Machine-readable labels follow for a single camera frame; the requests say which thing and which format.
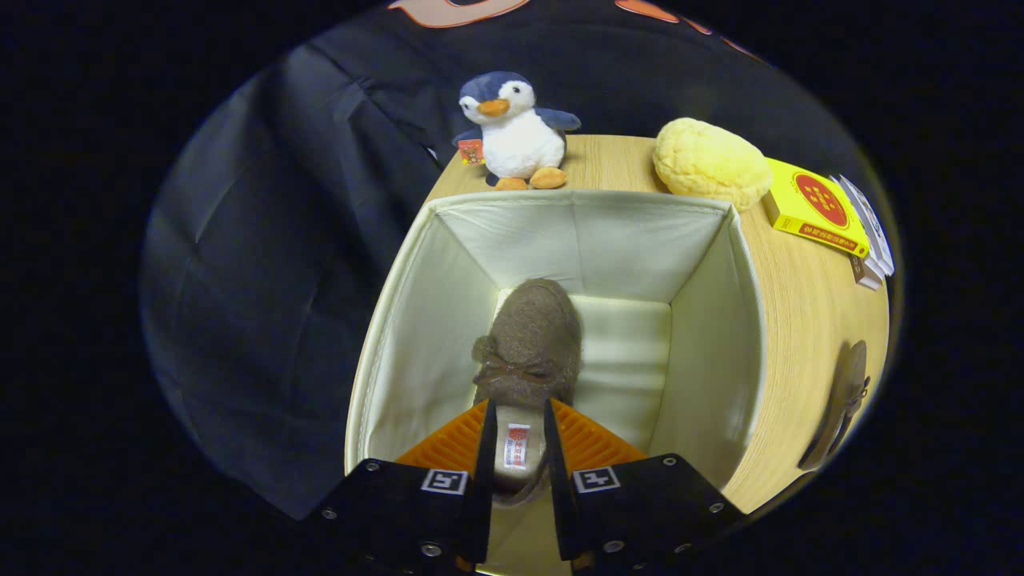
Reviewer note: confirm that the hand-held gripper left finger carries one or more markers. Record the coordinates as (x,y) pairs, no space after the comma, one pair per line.
(483,480)

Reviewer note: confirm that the penguin plush toy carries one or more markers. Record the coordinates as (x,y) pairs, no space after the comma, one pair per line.
(520,144)

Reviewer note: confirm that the brown fuzzy shoe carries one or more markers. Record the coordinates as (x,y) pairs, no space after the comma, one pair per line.
(840,392)
(532,336)

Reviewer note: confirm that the beige fabric storage box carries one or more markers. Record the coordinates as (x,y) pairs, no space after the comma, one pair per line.
(624,240)

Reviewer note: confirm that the yellow box with red circle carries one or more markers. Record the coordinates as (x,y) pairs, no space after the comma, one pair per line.
(816,204)

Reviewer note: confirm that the yellow bread-shaped plush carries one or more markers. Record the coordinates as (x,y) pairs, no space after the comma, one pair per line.
(708,164)

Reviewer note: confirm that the stack of white illustrated booklets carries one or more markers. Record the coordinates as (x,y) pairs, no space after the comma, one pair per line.
(872,232)

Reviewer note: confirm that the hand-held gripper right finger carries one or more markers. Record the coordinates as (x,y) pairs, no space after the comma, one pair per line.
(558,480)

